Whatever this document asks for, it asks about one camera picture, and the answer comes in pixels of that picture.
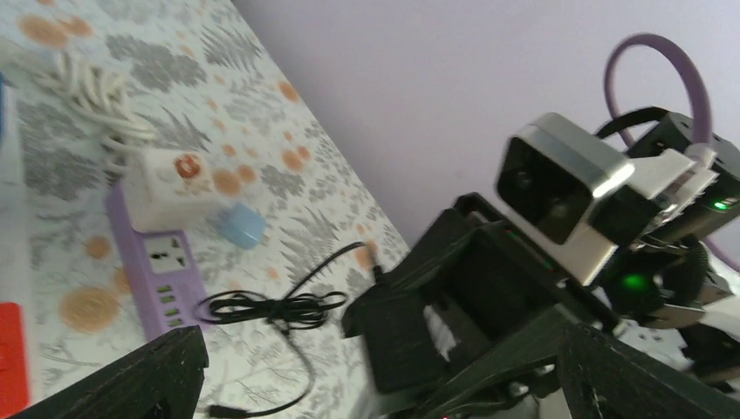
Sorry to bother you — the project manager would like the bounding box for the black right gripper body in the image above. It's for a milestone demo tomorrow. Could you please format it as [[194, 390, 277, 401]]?
[[340, 191, 620, 419]]

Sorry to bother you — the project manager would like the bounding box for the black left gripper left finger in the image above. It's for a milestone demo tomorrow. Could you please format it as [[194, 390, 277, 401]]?
[[14, 326, 209, 419]]

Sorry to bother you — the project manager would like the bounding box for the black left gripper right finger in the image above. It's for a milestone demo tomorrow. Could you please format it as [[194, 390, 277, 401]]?
[[557, 324, 739, 419]]

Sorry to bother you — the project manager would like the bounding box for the black power adapter with cord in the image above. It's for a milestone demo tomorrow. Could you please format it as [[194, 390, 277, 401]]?
[[193, 242, 434, 418]]

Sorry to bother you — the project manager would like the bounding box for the red cube socket adapter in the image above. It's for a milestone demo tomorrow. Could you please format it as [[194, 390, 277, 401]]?
[[1, 302, 31, 418]]

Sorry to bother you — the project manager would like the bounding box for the white cube adapter with cord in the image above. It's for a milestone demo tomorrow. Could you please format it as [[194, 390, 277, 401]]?
[[120, 148, 221, 233]]

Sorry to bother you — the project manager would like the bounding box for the white multicolour power strip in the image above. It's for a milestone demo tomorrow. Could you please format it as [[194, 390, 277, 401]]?
[[1, 78, 34, 407]]

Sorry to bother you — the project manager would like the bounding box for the purple power strip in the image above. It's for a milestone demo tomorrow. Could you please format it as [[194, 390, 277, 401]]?
[[105, 183, 209, 340]]

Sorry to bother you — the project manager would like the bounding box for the light blue small adapter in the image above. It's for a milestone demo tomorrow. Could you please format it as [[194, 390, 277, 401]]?
[[212, 203, 267, 250]]

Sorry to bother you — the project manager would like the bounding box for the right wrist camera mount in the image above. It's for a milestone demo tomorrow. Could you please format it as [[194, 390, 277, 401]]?
[[496, 113, 717, 287]]

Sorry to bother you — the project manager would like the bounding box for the white coiled cord bundle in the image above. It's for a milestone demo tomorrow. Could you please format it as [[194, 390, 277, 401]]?
[[0, 40, 157, 175]]

